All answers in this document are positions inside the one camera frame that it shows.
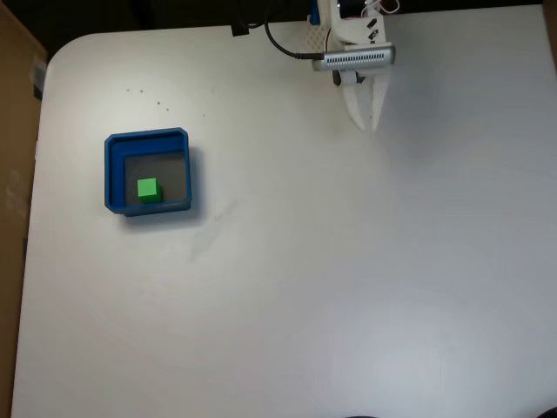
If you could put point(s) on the green cube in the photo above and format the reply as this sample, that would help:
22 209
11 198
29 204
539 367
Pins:
147 188

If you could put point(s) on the blue open box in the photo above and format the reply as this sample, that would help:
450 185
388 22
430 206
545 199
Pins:
114 174

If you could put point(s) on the blue base clamp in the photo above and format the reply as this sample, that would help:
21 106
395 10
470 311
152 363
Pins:
314 13

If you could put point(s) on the black clip on table edge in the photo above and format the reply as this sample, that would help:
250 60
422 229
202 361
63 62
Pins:
239 30

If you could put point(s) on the silver camera box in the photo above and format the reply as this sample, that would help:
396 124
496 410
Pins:
357 58

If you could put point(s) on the white perforated base bracket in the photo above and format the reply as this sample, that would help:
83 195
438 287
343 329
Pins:
315 39

